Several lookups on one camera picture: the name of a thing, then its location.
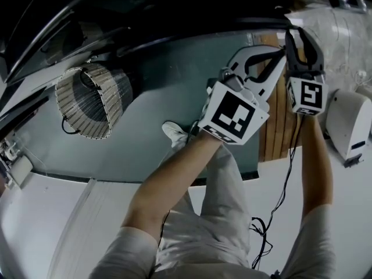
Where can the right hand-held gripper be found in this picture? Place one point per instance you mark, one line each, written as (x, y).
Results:
(309, 94)

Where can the person's right forearm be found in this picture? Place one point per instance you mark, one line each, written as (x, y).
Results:
(315, 161)

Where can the person's white shirt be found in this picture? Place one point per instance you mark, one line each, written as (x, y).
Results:
(128, 251)

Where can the person's left forearm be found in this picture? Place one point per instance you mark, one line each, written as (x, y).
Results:
(168, 182)

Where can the person's left white shoe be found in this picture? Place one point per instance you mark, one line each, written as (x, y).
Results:
(174, 131)

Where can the person's light trousers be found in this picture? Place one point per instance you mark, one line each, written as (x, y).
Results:
(221, 179)

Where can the white wicker laundry basket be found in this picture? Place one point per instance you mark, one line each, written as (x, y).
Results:
(116, 92)

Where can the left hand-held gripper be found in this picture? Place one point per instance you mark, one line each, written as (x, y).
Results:
(232, 115)

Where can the white workshop equipment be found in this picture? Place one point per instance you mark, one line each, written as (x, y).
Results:
(20, 167)

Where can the white rounded robot base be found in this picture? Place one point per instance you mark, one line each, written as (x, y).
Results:
(348, 121)

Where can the wooden slat board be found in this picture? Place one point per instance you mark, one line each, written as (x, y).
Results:
(279, 132)

